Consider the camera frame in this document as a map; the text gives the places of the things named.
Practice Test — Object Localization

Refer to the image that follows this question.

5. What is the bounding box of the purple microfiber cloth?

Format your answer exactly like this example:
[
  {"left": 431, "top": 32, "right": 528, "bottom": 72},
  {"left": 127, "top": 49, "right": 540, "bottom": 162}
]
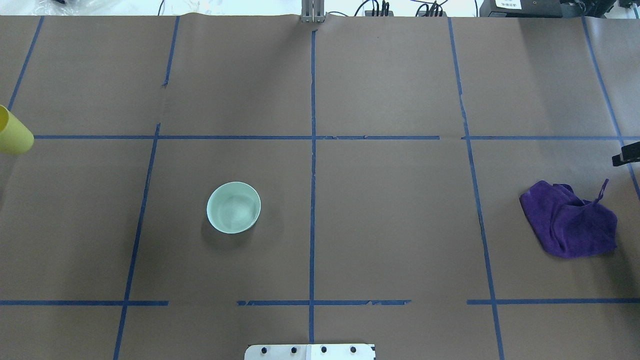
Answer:
[{"left": 519, "top": 178, "right": 618, "bottom": 259}]

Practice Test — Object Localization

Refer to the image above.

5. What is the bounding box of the mint green bowl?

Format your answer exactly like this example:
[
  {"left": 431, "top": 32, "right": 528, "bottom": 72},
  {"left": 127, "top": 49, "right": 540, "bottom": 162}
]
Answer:
[{"left": 206, "top": 181, "right": 262, "bottom": 235}]

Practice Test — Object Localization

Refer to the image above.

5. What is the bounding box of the yellow plastic cup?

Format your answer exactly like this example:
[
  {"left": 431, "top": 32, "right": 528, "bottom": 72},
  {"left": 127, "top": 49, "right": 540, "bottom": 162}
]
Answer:
[{"left": 0, "top": 105, "right": 35, "bottom": 156}]

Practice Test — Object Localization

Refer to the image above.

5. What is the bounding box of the black device with label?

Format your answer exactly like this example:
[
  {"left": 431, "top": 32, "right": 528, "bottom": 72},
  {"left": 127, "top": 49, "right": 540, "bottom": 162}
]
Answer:
[{"left": 478, "top": 0, "right": 571, "bottom": 19}]

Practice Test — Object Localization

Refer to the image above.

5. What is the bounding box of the black power strip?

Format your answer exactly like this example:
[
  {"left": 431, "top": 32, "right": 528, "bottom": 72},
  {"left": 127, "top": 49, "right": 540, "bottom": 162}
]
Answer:
[{"left": 361, "top": 0, "right": 394, "bottom": 18}]

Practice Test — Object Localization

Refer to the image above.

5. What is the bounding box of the aluminium profile post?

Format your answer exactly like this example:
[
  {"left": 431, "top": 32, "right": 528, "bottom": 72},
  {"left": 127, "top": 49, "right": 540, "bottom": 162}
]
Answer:
[{"left": 300, "top": 0, "right": 326, "bottom": 23}]

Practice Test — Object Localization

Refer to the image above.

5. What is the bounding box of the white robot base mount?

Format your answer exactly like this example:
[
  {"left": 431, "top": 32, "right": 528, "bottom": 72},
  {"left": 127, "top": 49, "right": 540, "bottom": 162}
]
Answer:
[{"left": 244, "top": 343, "right": 377, "bottom": 360}]

